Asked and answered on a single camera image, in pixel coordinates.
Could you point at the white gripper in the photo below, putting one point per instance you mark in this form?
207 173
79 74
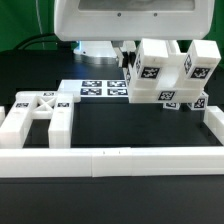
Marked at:
119 20

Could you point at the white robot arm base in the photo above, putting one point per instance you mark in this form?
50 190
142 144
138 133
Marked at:
96 52

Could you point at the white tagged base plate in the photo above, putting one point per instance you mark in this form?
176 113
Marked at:
94 88

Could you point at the white tagged nut cube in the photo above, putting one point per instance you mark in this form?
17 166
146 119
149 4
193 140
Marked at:
200 104
172 106

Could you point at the white chair seat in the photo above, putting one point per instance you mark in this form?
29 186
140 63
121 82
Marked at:
169 86

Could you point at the white U-shaped fence wall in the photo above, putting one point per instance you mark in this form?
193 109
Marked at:
59 160

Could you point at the white chair back frame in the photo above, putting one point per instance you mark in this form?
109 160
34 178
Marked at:
57 107

